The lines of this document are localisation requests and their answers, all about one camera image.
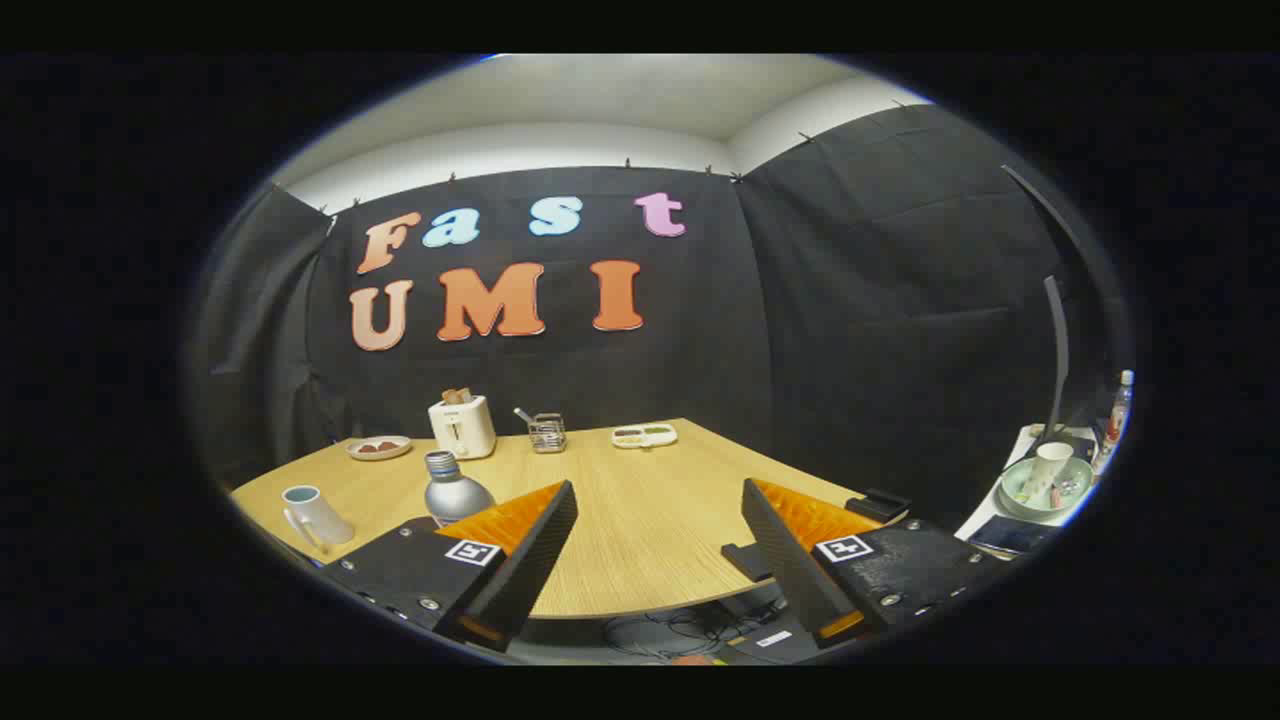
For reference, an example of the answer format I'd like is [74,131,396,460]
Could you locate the black floor cables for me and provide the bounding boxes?
[600,605,791,661]

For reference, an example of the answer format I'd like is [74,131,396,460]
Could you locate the black box white label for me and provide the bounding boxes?
[725,620,821,666]

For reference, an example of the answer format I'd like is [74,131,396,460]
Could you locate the white toaster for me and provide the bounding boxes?
[428,395,498,461]

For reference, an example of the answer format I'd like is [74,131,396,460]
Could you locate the white side table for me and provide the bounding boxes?
[955,425,1111,561]

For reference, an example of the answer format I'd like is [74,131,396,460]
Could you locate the clear plastic bottle red label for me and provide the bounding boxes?
[1095,370,1136,476]

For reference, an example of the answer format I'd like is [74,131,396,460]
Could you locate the dark flat notebook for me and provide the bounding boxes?
[968,515,1061,557]

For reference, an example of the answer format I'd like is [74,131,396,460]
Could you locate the wooden table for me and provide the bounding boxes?
[230,418,911,621]

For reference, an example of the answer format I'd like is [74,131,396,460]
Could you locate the pale green bowl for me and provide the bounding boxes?
[1000,455,1094,521]

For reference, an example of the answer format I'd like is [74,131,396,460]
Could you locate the black table clamp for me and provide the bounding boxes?
[845,488,913,524]
[721,542,773,584]

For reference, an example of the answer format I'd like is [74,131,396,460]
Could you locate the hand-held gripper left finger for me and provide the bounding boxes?
[322,480,580,653]

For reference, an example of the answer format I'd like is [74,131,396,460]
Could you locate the white paper cup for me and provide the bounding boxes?
[1020,441,1074,506]

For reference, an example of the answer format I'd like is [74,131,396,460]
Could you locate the silver juice bottle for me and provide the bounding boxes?
[425,451,496,528]

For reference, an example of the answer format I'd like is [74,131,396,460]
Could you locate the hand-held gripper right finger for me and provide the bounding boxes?
[741,478,1004,651]

